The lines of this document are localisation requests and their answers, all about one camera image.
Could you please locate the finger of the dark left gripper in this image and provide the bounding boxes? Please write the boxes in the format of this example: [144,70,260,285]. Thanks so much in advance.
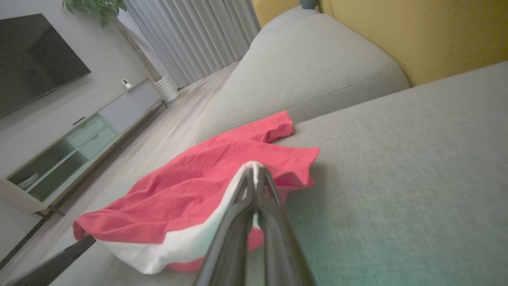
[4,234,97,286]

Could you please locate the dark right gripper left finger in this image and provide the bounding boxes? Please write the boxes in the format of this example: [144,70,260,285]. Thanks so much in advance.
[194,165,257,286]

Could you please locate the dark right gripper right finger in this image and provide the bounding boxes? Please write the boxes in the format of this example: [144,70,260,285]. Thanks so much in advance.
[254,167,316,286]

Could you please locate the red white basketball jersey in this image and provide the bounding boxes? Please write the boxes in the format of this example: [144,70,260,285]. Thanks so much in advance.
[73,134,320,275]

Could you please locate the white items in cabinet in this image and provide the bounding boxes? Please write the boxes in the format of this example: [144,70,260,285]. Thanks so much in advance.
[17,172,41,190]

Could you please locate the white ribbed plant pot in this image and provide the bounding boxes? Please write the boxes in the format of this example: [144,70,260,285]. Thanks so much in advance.
[154,75,181,105]

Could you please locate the white pale green television cabinet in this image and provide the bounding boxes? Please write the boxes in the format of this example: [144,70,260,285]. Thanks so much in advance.
[0,78,164,217]

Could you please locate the grey fabric sofa cushion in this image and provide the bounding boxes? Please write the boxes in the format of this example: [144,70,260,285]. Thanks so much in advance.
[196,6,411,144]

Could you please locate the black flat screen television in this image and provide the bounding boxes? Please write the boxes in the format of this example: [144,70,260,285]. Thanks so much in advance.
[0,13,92,120]

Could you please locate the grey pleated curtain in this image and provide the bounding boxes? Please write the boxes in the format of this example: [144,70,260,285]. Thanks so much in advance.
[118,0,262,90]

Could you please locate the yellow sofa backrest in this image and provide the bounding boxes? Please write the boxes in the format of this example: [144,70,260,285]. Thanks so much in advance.
[252,0,508,87]

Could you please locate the green indoor plant with trunk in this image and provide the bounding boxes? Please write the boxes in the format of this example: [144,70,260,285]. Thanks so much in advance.
[62,0,163,82]

